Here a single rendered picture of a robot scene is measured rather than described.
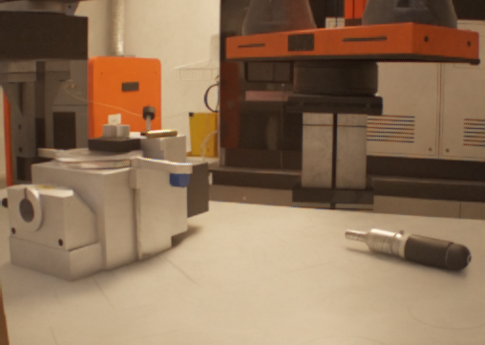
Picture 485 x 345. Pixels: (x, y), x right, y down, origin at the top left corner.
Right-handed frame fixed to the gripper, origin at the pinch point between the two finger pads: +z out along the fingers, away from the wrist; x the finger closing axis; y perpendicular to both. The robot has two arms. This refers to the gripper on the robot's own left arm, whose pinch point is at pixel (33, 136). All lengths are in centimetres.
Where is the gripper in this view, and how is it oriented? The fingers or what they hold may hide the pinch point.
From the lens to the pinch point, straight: 67.7
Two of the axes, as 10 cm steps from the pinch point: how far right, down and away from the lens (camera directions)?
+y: -8.7, -0.8, 4.9
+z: 0.0, 9.9, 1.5
